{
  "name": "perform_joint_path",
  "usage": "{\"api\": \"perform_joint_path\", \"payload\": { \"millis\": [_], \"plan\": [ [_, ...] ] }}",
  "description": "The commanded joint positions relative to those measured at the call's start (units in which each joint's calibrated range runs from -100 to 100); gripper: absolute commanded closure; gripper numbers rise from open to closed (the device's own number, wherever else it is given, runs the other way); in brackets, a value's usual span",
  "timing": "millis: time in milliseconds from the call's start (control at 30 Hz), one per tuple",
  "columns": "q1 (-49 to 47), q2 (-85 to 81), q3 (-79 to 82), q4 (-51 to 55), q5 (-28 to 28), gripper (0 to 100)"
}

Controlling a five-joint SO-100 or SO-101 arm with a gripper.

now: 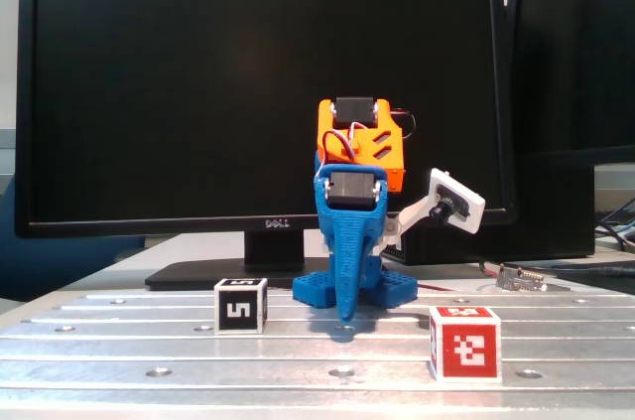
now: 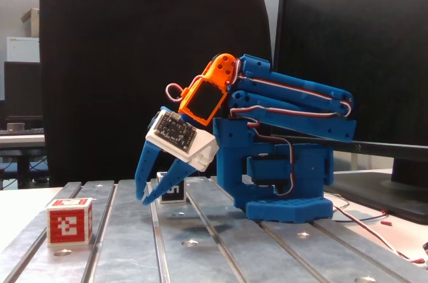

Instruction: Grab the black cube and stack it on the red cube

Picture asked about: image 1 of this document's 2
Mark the dark blue chair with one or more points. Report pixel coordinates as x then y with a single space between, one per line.
49 261

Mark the black desktop computer case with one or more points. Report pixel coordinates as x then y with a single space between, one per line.
546 211

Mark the black cube with white marker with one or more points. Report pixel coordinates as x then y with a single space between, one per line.
240 311

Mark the white camera mount with board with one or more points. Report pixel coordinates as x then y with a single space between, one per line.
476 211

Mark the red cube with white marker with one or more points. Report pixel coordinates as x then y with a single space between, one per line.
469 350

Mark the blue and orange robot arm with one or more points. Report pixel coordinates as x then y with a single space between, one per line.
382 157

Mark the small bare circuit board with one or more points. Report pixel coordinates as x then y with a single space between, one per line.
521 282

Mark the black monitor without logo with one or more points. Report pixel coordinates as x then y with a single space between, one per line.
570 42

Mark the black Dell monitor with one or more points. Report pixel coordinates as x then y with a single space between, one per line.
149 92

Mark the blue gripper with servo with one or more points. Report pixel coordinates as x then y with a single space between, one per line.
350 221

